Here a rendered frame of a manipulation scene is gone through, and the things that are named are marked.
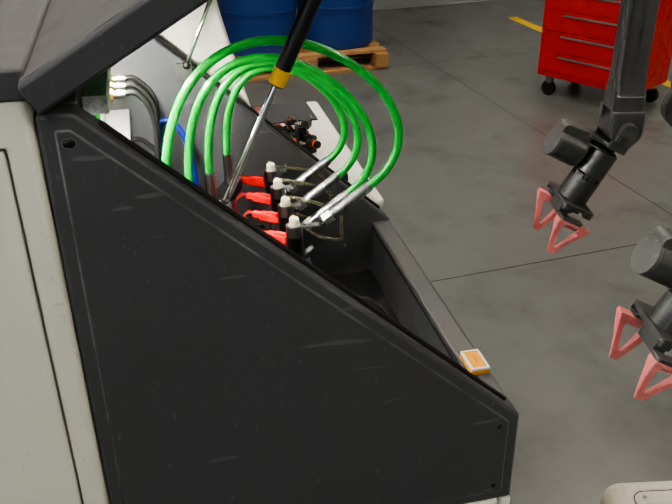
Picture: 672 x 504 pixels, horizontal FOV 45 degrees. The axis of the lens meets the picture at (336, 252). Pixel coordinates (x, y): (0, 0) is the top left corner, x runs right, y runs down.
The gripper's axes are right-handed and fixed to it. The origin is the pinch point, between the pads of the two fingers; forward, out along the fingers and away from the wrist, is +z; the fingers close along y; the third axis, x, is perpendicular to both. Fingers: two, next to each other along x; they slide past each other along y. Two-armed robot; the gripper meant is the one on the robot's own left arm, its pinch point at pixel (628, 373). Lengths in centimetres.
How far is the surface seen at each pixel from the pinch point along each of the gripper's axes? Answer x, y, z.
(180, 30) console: -77, -59, -2
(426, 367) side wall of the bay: -30.0, 5.2, 8.0
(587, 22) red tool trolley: 143, -413, -21
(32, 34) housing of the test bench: -90, -1, -10
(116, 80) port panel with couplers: -83, -51, 8
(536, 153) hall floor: 124, -331, 49
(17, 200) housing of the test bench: -84, 12, 3
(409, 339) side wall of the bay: -34.3, 5.1, 5.0
